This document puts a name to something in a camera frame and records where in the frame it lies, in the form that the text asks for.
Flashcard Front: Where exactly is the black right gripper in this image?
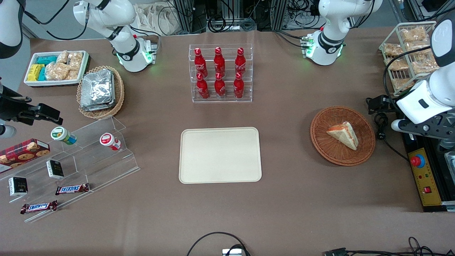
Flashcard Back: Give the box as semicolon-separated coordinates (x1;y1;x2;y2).
0;85;64;126

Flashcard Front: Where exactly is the triangle sandwich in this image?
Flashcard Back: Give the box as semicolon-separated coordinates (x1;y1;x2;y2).
326;121;359;151

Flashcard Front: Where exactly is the white rectangular snack tray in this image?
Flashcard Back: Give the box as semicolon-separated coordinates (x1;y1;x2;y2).
24;50;90;87

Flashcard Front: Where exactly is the light oval wicker basket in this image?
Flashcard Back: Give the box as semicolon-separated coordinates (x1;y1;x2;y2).
76;66;125;119

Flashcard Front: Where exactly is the brown round wicker basket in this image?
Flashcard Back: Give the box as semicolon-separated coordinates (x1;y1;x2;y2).
310;106;376;167

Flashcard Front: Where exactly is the cream plastic tray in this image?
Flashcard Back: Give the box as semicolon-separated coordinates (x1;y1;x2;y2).
179;127;262;184

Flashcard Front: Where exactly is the green lid cup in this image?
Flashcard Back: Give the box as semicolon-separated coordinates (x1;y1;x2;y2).
50;126;77;145

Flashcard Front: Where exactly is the red cookie box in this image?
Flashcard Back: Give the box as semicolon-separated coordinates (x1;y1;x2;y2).
0;138;51;174

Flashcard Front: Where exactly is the yellow snack packet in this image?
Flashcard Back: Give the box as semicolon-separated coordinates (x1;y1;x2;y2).
27;64;45;82

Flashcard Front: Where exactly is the yellow emergency stop box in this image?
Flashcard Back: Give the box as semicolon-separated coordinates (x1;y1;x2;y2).
407;147;443;207

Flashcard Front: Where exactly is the small black box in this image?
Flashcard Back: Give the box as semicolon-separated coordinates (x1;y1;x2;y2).
46;160;65;180
8;177;28;197

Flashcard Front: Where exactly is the silver foil packet stack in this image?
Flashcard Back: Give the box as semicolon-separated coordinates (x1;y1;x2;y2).
80;69;116;112

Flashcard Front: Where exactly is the red lid cup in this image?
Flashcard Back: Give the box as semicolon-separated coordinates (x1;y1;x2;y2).
100;133;122;151

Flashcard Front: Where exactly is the snickers chocolate bar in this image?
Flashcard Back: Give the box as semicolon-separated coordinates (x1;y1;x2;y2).
20;200;58;215
55;183;90;196

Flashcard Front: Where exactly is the clear acrylic step display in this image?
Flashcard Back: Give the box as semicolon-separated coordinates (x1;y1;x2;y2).
0;115;141;223

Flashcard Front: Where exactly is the beige cloth bag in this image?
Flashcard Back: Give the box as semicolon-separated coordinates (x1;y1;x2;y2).
134;3;179;36

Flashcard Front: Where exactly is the red cola bottle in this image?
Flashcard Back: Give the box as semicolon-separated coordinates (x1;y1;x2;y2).
214;47;226;76
196;73;210;100
235;47;247;75
194;48;208;77
233;72;245;99
214;73;226;98

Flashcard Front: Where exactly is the clear acrylic bottle rack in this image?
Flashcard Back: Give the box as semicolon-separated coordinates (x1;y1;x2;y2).
188;44;253;103

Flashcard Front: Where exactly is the black cable with plug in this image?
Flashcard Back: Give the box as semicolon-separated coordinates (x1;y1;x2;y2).
366;95;410;161

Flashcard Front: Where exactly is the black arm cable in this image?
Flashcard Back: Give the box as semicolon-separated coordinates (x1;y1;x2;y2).
20;0;90;41
382;46;433;97

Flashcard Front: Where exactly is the white wire basket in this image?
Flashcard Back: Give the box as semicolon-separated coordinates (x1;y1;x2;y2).
379;21;440;97

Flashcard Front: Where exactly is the black cable with connector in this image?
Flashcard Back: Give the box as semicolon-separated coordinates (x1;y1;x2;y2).
323;236;455;256

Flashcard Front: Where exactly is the black looped cable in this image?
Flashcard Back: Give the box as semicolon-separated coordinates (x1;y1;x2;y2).
186;231;251;256

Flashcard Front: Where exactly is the black cable bundle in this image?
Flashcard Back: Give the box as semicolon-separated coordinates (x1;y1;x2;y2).
207;0;257;33

